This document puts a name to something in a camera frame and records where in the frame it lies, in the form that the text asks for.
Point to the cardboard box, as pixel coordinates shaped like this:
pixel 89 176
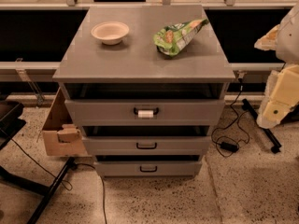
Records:
pixel 61 137

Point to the black bin left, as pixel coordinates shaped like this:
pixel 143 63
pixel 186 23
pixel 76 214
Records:
pixel 10 122

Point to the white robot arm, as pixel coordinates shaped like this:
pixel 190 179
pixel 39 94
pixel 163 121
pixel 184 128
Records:
pixel 283 38

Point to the grey top drawer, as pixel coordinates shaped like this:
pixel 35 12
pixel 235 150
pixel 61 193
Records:
pixel 154 112

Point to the grey bottom drawer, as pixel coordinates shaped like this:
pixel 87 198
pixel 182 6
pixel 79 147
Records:
pixel 147 168

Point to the grey middle drawer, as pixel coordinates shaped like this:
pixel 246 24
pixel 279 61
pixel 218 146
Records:
pixel 143 145

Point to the black power adapter with cable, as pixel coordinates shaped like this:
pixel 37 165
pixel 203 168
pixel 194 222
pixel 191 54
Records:
pixel 227 146

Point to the black stand frame left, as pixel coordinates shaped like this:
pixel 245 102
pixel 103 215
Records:
pixel 45 191

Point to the green chip bag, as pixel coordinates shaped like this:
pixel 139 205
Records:
pixel 173 39

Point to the white paper bowl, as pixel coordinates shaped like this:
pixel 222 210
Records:
pixel 110 32

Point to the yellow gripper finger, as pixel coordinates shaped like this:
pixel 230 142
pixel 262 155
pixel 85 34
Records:
pixel 281 96

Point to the grey drawer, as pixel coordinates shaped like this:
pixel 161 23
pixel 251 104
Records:
pixel 147 168
pixel 143 145
pixel 154 112

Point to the grey drawer cabinet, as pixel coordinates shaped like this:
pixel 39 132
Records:
pixel 135 69

